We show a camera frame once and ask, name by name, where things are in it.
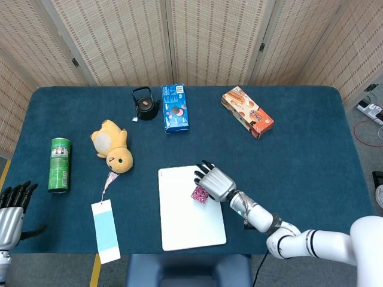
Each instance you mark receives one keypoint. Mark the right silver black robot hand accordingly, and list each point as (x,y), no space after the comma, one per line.
(217,182)

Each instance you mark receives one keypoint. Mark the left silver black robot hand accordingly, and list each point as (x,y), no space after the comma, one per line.
(10,224)

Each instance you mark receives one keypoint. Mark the pink patterned square packet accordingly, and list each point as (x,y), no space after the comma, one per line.
(200,194)

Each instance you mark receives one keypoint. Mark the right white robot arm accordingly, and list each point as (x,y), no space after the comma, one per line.
(299,239)

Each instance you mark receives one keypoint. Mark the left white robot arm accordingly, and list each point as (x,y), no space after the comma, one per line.
(3,266)

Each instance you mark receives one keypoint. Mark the white rectangular whiteboard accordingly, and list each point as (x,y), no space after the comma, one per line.
(185,224)

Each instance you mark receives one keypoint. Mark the dark blue tablecloth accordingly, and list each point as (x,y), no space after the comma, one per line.
(269,164)

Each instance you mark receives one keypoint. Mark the orange biscuit box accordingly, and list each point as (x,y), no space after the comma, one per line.
(248,113)

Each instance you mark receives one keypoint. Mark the green chip can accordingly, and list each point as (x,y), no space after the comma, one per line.
(60,164)

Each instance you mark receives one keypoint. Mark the blue Oreo cookie box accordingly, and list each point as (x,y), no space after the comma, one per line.
(175,110)

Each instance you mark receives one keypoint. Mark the white and blue tasselled bookmark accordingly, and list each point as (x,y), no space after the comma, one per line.
(104,230)

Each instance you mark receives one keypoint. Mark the blue robot body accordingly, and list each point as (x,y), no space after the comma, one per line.
(185,272)

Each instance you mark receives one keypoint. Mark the yellow plush hamster toy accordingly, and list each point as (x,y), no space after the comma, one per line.
(119,160)

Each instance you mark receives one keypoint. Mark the black cast iron teapot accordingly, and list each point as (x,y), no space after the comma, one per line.
(146,110)

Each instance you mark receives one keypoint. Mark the black equipment box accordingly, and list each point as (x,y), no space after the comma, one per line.
(377,177)

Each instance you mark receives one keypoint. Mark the woven bamboo folding screen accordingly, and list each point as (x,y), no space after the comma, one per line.
(119,45)

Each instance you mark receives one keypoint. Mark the white power strip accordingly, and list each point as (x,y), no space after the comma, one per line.
(371,111)

